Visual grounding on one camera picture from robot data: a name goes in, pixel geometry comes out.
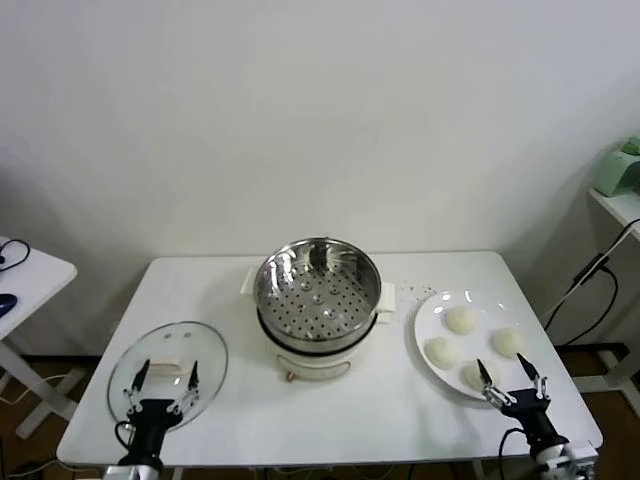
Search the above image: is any white shelf table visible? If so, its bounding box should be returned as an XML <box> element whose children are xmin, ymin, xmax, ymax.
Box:
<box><xmin>587</xmin><ymin>184</ymin><xmax>640</xmax><ymax>401</ymax></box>

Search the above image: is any white floor cable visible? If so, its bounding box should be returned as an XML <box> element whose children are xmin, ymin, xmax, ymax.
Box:
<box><xmin>0</xmin><ymin>372</ymin><xmax>74</xmax><ymax>406</ymax></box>

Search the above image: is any white side table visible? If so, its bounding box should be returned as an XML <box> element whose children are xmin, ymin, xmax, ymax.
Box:
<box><xmin>0</xmin><ymin>234</ymin><xmax>79</xmax><ymax>441</ymax></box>

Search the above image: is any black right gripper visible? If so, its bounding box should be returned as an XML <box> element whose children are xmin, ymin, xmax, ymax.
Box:
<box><xmin>477</xmin><ymin>351</ymin><xmax>571</xmax><ymax>456</ymax></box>

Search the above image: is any thin black cable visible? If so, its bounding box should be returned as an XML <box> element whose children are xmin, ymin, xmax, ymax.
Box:
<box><xmin>0</xmin><ymin>238</ymin><xmax>31</xmax><ymax>272</ymax></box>

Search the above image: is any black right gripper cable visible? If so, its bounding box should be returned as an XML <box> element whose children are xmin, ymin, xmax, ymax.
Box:
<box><xmin>498</xmin><ymin>427</ymin><xmax>526</xmax><ymax>480</ymax></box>

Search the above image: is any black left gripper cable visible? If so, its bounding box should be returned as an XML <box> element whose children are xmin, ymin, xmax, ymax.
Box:
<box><xmin>114</xmin><ymin>421</ymin><xmax>139</xmax><ymax>459</ymax></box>

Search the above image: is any white electric cooking pot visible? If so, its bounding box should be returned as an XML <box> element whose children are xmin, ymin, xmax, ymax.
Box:
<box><xmin>241</xmin><ymin>267</ymin><xmax>397</xmax><ymax>384</ymax></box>

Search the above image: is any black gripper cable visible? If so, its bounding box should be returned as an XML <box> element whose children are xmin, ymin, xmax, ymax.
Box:
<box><xmin>498</xmin><ymin>427</ymin><xmax>526</xmax><ymax>480</ymax></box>
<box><xmin>114</xmin><ymin>421</ymin><xmax>139</xmax><ymax>459</ymax></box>

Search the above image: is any white steamed baozi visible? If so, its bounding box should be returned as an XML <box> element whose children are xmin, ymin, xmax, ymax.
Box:
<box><xmin>492</xmin><ymin>327</ymin><xmax>526</xmax><ymax>359</ymax></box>
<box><xmin>424</xmin><ymin>337</ymin><xmax>461</xmax><ymax>370</ymax></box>
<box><xmin>445</xmin><ymin>306</ymin><xmax>477</xmax><ymax>335</ymax></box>
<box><xmin>460</xmin><ymin>359</ymin><xmax>501</xmax><ymax>392</ymax></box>

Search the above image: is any white round plate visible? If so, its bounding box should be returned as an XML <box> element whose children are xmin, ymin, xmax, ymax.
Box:
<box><xmin>412</xmin><ymin>289</ymin><xmax>540</xmax><ymax>402</ymax></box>

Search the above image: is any glass pot lid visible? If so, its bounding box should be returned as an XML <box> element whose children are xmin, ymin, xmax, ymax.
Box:
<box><xmin>106</xmin><ymin>320</ymin><xmax>230</xmax><ymax>435</ymax></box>

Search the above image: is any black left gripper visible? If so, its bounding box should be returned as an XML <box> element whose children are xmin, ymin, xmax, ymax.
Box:
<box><xmin>118</xmin><ymin>358</ymin><xmax>202</xmax><ymax>466</ymax></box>

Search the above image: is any stainless steel steamer basket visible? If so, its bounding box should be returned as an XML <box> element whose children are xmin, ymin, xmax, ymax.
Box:
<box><xmin>252</xmin><ymin>237</ymin><xmax>382</xmax><ymax>354</ymax></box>

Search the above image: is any green appliance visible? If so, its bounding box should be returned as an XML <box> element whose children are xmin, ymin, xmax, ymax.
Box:
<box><xmin>594</xmin><ymin>130</ymin><xmax>640</xmax><ymax>197</ymax></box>

